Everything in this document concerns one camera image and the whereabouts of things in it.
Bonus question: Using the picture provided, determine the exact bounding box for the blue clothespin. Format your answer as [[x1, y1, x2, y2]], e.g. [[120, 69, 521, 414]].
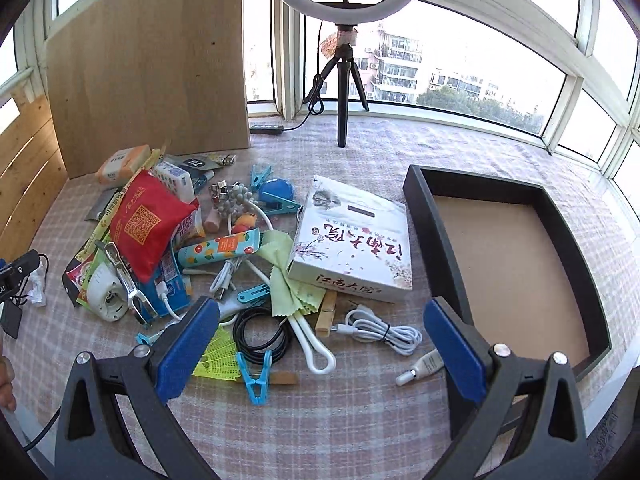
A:
[[235, 350, 274, 407]]

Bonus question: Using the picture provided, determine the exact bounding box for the tan paper label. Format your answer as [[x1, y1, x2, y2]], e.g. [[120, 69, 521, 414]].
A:
[[321, 29, 360, 60]]

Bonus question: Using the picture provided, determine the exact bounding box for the white cord with grey beads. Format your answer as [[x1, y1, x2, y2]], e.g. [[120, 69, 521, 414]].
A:
[[219, 184, 337, 376]]

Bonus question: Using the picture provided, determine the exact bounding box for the black tripod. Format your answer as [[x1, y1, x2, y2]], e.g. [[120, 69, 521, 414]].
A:
[[314, 24, 371, 149]]

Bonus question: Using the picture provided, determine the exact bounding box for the black tag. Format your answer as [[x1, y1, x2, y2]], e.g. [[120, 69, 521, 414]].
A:
[[0, 304, 24, 339]]

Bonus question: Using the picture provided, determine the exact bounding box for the green cloth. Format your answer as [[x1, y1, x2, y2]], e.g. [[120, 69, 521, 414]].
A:
[[257, 232, 326, 317]]

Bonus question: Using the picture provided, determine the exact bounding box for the small teal plastic clip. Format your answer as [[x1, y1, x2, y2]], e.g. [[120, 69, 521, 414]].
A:
[[237, 283, 274, 307]]

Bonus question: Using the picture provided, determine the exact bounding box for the white blue printed packet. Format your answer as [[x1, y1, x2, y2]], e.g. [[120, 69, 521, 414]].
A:
[[172, 209, 206, 255]]

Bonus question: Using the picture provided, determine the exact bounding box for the white blue tissue pack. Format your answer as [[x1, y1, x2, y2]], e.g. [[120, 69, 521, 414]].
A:
[[150, 160, 197, 202]]

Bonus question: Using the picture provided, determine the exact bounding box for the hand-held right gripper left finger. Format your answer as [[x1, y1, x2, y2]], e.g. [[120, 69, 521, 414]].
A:
[[54, 296, 221, 480]]

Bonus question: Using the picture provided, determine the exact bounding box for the black sachet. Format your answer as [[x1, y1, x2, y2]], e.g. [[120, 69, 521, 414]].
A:
[[172, 155, 217, 173]]

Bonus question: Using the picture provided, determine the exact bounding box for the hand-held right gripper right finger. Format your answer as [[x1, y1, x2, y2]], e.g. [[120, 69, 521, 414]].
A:
[[424, 297, 590, 480]]

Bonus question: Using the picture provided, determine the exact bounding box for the coffee creamer sachet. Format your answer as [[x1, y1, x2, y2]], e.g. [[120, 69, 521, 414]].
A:
[[63, 252, 101, 308]]

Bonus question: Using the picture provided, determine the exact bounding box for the teal printed tube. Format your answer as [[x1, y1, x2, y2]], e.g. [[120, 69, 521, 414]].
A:
[[178, 229, 262, 268]]

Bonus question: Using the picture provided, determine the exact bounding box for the person's left hand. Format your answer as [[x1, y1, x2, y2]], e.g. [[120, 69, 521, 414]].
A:
[[0, 356, 17, 412]]

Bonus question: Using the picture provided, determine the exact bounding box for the cardboard box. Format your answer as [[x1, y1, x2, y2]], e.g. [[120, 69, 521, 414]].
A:
[[45, 0, 252, 181]]

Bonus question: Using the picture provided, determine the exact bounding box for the long blue plastic clip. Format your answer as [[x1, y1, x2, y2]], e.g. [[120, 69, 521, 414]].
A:
[[259, 198, 304, 218]]

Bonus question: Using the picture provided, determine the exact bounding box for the red pouch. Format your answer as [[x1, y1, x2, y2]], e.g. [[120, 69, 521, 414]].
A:
[[108, 170, 199, 284]]

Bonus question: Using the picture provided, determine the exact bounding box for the blue round lid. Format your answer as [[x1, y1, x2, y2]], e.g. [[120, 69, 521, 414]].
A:
[[261, 179, 296, 206]]

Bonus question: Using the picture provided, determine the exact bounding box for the black power cable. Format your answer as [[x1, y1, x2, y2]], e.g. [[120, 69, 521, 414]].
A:
[[282, 10, 327, 133]]

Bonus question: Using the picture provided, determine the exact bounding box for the white usb cable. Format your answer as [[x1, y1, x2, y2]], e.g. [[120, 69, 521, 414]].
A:
[[209, 259, 247, 302], [336, 308, 424, 359]]

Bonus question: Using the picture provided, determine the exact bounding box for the grey foil sachet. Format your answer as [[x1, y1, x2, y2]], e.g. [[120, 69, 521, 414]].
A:
[[84, 187, 123, 222]]

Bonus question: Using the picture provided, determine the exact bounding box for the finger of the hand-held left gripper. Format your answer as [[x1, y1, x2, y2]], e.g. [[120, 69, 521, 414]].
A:
[[0, 249, 41, 306]]

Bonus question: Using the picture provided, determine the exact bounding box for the black cable coil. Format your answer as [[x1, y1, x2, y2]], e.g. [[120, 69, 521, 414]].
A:
[[232, 306, 292, 361]]

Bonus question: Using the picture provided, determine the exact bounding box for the silver metal clip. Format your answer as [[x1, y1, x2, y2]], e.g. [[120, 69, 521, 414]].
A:
[[207, 180, 242, 208]]

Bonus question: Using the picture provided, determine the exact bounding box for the white printed box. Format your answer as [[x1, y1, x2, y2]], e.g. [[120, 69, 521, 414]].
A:
[[287, 175, 414, 304]]

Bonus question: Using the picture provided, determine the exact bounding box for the orange white tissue packet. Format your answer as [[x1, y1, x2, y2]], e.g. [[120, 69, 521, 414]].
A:
[[95, 144, 152, 186]]

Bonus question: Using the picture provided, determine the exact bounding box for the wooden slat fence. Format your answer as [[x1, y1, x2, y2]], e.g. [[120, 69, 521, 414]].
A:
[[0, 94, 69, 248]]

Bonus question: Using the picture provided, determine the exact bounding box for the white window frame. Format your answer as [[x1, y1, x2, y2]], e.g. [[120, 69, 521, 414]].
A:
[[0, 0, 640, 201]]

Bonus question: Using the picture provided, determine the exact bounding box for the small white tube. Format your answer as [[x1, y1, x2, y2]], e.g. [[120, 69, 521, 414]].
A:
[[396, 349, 447, 387]]

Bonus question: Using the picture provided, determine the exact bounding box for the long yellow paper sleeve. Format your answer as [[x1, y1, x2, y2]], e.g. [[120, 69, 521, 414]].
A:
[[75, 147, 167, 273]]

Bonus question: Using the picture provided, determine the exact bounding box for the teal clothespin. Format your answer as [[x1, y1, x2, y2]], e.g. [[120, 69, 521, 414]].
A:
[[249, 163, 274, 192]]

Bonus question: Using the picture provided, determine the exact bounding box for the crumpled white paper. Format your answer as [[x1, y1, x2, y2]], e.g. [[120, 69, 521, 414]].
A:
[[26, 269, 50, 307]]

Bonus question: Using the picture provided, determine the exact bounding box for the black tray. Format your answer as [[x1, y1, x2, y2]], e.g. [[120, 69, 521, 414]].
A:
[[403, 164, 612, 382]]

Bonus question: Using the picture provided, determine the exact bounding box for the white mini fan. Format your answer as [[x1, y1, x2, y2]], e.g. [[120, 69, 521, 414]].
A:
[[86, 259, 132, 323]]

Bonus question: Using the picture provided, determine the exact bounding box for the yellow-green shuttlecock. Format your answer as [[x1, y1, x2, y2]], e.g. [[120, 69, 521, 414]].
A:
[[191, 324, 244, 382]]

